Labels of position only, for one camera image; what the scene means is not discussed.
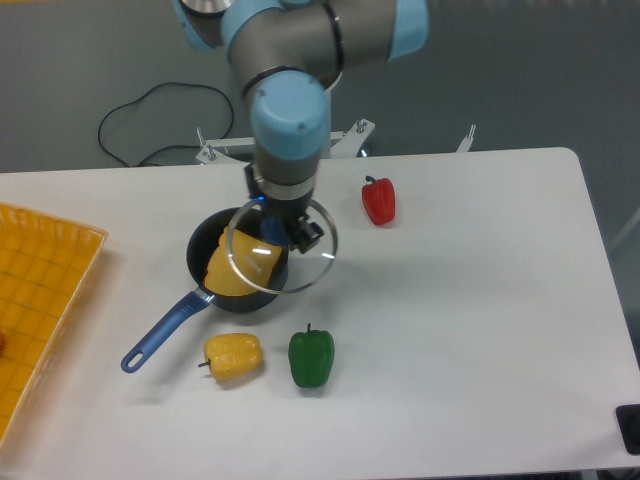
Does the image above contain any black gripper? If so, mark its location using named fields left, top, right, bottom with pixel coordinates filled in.
left=244, top=162, right=323, bottom=253

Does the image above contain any glass lid with blue knob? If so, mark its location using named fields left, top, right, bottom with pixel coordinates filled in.
left=225, top=198, right=338, bottom=295

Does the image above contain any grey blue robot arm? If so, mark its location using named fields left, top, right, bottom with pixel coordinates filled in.
left=174, top=1, right=429, bottom=253

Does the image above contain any orange toast slice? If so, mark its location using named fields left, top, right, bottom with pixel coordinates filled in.
left=203, top=227, right=283, bottom=297

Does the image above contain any red bell pepper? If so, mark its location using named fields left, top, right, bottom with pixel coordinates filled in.
left=361, top=175, right=396, bottom=226

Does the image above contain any green bell pepper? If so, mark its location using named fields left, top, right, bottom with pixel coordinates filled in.
left=288, top=323, right=335, bottom=389

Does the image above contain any yellow bell pepper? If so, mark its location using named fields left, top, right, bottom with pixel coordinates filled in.
left=198, top=333, right=263, bottom=382

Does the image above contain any yellow plastic basket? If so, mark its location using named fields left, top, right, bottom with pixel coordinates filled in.
left=1, top=203, right=108, bottom=440

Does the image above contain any black object at table edge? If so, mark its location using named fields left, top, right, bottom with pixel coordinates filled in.
left=615, top=404, right=640, bottom=455

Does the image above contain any dark pot with blue handle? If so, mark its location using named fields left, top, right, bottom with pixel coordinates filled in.
left=121, top=208, right=277, bottom=373

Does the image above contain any white metal base frame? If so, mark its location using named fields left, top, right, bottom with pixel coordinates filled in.
left=194, top=118, right=477, bottom=165

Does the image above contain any black cable on floor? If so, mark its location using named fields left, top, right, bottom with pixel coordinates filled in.
left=97, top=82, right=235, bottom=168

